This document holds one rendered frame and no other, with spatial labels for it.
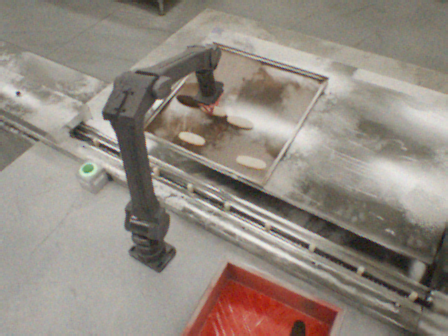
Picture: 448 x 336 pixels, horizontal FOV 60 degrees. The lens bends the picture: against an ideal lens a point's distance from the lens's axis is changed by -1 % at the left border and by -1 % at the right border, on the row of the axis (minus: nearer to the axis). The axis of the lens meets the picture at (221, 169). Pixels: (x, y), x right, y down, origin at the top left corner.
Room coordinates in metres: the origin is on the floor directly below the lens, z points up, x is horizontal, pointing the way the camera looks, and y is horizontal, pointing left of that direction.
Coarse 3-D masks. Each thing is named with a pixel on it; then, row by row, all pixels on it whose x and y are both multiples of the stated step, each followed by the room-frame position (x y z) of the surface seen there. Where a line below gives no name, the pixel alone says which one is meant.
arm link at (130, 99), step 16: (128, 80) 0.69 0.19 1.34; (144, 80) 0.68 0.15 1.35; (112, 96) 0.65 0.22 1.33; (128, 96) 0.65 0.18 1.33; (144, 96) 0.64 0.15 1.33; (112, 112) 0.62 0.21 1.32; (128, 112) 0.61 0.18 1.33; (144, 112) 0.63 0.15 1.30; (112, 128) 0.61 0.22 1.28; (128, 128) 0.60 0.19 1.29; (128, 144) 0.60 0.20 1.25; (144, 144) 0.63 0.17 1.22; (128, 160) 0.59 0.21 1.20; (144, 160) 0.61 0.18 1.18; (128, 176) 0.59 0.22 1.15; (144, 176) 0.59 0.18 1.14; (144, 192) 0.58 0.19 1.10; (128, 208) 0.60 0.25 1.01; (144, 208) 0.57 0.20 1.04; (160, 208) 0.59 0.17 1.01; (128, 224) 0.58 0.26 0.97; (160, 224) 0.56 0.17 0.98; (160, 240) 0.54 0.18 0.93
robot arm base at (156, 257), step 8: (136, 248) 0.56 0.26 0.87; (144, 248) 0.54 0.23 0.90; (152, 248) 0.54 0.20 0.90; (160, 248) 0.56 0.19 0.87; (168, 248) 0.57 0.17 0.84; (136, 256) 0.55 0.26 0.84; (144, 256) 0.53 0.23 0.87; (152, 256) 0.53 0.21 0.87; (160, 256) 0.54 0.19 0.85; (168, 256) 0.55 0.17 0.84; (144, 264) 0.53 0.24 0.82; (152, 264) 0.53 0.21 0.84; (160, 264) 0.53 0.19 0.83
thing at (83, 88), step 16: (0, 48) 1.78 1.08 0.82; (16, 48) 1.77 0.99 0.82; (0, 64) 1.64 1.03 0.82; (16, 64) 1.63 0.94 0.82; (32, 64) 1.62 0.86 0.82; (48, 64) 1.61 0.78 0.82; (32, 80) 1.49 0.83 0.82; (48, 80) 1.48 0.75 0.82; (64, 80) 1.47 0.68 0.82; (80, 80) 1.46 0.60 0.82; (96, 80) 1.45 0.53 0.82; (80, 96) 1.34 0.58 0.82; (0, 128) 1.25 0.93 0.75; (0, 144) 1.32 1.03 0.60; (16, 144) 1.21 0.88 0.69; (32, 144) 1.12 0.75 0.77; (0, 160) 1.41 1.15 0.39
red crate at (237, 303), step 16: (224, 288) 0.44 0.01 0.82; (240, 288) 0.44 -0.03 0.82; (224, 304) 0.40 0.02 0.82; (240, 304) 0.40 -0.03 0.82; (256, 304) 0.39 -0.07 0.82; (272, 304) 0.39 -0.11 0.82; (208, 320) 0.36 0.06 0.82; (224, 320) 0.36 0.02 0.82; (240, 320) 0.36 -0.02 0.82; (256, 320) 0.35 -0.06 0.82; (272, 320) 0.35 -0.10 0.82; (288, 320) 0.35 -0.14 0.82; (304, 320) 0.34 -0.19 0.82
